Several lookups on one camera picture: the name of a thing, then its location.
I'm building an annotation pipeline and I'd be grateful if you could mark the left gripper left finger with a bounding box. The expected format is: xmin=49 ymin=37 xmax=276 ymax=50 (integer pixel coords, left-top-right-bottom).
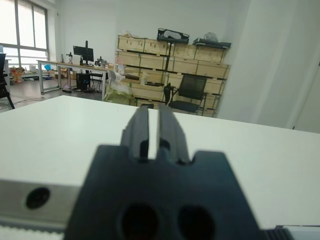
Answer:
xmin=65 ymin=106 xmax=163 ymax=240

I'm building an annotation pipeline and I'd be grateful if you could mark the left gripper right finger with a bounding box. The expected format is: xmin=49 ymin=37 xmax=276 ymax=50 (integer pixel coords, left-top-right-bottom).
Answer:
xmin=157 ymin=103 xmax=262 ymax=240

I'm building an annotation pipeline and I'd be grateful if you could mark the green plastic bag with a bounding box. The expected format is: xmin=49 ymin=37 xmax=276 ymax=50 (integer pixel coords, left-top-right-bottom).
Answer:
xmin=104 ymin=69 xmax=137 ymax=106

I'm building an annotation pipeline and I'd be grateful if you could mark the light wooden crate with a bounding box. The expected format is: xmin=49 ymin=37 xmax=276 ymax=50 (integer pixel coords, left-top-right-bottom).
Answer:
xmin=116 ymin=50 xmax=142 ymax=67
xmin=172 ymin=42 xmax=196 ymax=60
xmin=144 ymin=37 xmax=173 ymax=56
xmin=194 ymin=46 xmax=227 ymax=64
xmin=207 ymin=78 xmax=227 ymax=96
xmin=130 ymin=82 xmax=168 ymax=103
xmin=139 ymin=53 xmax=169 ymax=72
xmin=117 ymin=34 xmax=147 ymax=52
xmin=173 ymin=56 xmax=200 ymax=75
xmin=197 ymin=60 xmax=231 ymax=80

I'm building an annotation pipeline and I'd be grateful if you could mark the black floor stand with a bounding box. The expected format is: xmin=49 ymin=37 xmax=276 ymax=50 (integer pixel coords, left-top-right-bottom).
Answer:
xmin=162 ymin=41 xmax=175 ymax=105

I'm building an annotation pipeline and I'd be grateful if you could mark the black mesh office chair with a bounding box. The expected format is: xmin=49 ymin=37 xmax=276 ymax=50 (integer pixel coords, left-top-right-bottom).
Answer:
xmin=163 ymin=73 xmax=210 ymax=116

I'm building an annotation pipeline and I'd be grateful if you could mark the black computer tower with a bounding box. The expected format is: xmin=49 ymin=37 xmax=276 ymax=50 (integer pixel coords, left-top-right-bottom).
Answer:
xmin=76 ymin=72 xmax=91 ymax=91

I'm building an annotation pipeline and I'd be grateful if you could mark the pink white package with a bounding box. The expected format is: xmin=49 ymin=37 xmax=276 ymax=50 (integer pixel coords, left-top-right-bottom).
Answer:
xmin=114 ymin=56 xmax=126 ymax=76

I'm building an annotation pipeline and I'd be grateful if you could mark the white door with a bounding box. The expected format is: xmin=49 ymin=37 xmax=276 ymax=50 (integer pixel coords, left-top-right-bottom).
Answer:
xmin=292 ymin=47 xmax=320 ymax=133

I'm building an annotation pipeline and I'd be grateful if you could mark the dark desk device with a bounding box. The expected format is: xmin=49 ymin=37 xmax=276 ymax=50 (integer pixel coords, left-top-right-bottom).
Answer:
xmin=94 ymin=56 xmax=109 ymax=68

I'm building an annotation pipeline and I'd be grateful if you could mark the long wooden-top desk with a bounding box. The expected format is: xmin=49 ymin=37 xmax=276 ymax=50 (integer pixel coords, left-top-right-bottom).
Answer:
xmin=36 ymin=59 xmax=116 ymax=101

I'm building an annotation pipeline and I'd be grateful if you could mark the black computer monitor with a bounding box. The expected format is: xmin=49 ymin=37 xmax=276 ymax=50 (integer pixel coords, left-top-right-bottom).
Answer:
xmin=72 ymin=40 xmax=95 ymax=66

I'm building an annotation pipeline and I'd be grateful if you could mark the flat black case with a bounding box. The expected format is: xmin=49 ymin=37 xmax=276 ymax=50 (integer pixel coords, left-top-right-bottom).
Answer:
xmin=192 ymin=37 xmax=232 ymax=49

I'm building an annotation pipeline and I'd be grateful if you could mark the orange printed carton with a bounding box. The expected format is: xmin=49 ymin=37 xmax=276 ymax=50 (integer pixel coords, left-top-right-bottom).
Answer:
xmin=9 ymin=66 xmax=26 ymax=84

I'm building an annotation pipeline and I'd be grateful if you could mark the grey plastic bag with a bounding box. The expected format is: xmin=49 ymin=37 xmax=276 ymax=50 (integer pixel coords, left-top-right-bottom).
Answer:
xmin=202 ymin=31 xmax=219 ymax=42

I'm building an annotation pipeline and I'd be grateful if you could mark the open black case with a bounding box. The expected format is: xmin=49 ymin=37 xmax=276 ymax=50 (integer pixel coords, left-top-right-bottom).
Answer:
xmin=156 ymin=27 xmax=190 ymax=45

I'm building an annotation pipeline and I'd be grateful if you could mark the large office window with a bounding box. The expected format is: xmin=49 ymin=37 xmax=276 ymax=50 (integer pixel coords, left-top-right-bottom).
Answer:
xmin=0 ymin=0 xmax=50 ymax=66

